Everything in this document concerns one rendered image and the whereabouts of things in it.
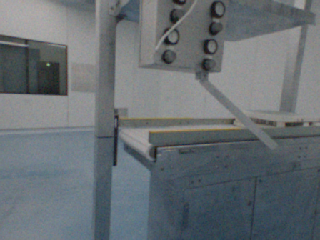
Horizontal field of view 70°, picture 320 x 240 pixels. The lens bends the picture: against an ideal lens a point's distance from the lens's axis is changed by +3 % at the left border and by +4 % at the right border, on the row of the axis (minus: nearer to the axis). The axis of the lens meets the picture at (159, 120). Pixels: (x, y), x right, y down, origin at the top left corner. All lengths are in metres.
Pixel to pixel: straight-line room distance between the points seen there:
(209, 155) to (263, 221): 0.49
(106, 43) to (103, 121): 0.28
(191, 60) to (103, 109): 0.39
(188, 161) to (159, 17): 0.41
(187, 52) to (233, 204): 0.62
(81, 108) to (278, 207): 5.25
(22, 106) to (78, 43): 1.89
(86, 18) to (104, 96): 5.34
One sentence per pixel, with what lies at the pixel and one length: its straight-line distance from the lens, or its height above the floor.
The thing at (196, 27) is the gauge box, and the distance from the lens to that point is 0.64.
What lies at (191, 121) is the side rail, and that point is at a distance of 1.01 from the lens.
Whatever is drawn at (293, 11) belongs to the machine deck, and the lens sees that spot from 0.93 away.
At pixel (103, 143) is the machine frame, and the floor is 0.88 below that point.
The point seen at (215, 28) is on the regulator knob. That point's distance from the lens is 0.66.
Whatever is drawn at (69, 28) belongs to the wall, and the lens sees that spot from 5.99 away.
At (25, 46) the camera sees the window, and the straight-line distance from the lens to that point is 5.80.
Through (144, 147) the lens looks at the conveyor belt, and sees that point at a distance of 0.65.
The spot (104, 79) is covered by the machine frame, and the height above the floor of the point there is 1.12.
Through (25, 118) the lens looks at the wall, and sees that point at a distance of 5.80.
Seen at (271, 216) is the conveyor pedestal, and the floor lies 0.57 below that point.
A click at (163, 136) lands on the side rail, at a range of 0.63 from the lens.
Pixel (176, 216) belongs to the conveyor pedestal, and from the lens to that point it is 0.81.
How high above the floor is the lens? 1.09
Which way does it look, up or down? 7 degrees down
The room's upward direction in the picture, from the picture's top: 3 degrees clockwise
